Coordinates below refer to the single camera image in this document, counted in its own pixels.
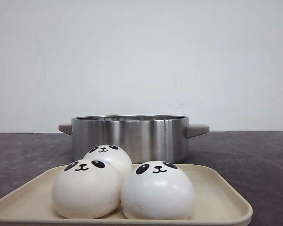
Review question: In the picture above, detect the panda bun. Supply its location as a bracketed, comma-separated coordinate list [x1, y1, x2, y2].
[52, 159, 122, 218]
[120, 161, 195, 220]
[84, 144, 133, 180]

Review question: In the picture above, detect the stainless steel steamer pot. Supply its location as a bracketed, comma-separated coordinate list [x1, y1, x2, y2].
[58, 115, 209, 163]

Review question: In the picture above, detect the beige plastic tray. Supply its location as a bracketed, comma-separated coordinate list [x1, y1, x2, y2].
[0, 164, 253, 226]

